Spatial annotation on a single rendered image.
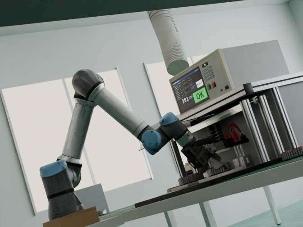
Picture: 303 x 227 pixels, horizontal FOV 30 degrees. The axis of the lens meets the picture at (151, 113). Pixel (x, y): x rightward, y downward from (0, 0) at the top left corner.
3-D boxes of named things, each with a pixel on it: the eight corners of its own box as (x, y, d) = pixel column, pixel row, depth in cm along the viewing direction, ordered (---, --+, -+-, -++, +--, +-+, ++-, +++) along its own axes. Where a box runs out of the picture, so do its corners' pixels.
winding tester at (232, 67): (232, 90, 253) (218, 48, 256) (181, 116, 289) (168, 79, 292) (291, 77, 274) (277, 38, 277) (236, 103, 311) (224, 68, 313)
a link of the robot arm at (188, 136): (181, 131, 252) (191, 126, 245) (188, 138, 252) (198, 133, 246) (172, 142, 248) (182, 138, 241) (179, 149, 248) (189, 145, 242)
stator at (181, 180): (186, 183, 264) (184, 176, 264) (175, 187, 273) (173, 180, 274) (206, 177, 269) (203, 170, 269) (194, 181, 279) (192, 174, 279)
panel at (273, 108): (292, 153, 247) (269, 88, 251) (206, 179, 302) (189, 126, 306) (294, 152, 248) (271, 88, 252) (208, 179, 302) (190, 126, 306)
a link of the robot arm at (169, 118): (155, 122, 249) (170, 109, 248) (172, 139, 251) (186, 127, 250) (157, 124, 241) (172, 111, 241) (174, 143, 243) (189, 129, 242)
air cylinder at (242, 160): (246, 167, 254) (242, 156, 255) (236, 171, 260) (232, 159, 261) (254, 165, 257) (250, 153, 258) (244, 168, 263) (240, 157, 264)
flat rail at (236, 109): (245, 108, 244) (243, 102, 244) (171, 142, 295) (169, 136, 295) (247, 108, 244) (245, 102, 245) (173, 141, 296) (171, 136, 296)
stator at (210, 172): (218, 174, 243) (215, 165, 244) (203, 179, 253) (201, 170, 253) (237, 167, 249) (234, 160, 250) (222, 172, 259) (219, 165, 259)
